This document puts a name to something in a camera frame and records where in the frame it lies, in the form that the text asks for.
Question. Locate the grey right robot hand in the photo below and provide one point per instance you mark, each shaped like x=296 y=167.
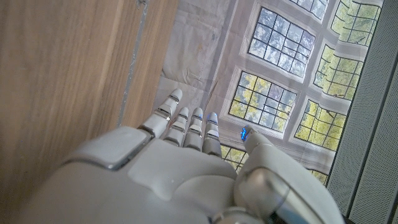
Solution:
x=155 y=180

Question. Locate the grey tape outline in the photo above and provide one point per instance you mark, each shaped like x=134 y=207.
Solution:
x=135 y=56

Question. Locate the printed window backdrop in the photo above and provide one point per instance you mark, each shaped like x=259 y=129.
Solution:
x=211 y=46

